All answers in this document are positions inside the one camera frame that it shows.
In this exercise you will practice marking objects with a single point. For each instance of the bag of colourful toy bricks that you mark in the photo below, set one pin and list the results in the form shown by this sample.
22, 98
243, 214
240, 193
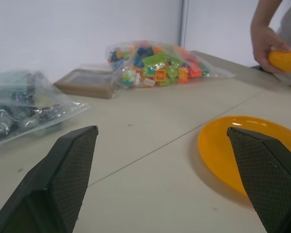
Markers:
157, 66

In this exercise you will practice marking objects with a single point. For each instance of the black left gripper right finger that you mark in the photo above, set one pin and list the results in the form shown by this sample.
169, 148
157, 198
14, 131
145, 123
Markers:
266, 174

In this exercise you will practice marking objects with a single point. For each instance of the orange plastic plate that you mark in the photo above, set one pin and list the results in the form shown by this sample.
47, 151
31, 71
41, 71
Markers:
218, 148

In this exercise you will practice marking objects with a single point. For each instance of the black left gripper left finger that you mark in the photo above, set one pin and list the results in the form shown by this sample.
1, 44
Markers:
63, 174

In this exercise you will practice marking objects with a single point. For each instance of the grey vertical wall post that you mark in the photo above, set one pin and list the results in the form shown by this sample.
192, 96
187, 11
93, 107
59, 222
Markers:
183, 23

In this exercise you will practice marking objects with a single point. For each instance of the person's bare hand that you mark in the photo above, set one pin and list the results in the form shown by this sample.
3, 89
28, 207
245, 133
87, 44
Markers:
265, 46

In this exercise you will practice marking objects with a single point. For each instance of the bag of dark toy parts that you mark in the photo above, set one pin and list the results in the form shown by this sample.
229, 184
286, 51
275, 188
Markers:
21, 104

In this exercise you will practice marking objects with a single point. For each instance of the yellow corn cob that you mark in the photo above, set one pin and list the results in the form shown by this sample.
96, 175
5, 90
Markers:
286, 61

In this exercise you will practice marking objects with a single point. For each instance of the brown wooden picture frame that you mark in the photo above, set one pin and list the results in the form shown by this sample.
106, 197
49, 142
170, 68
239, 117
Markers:
85, 83

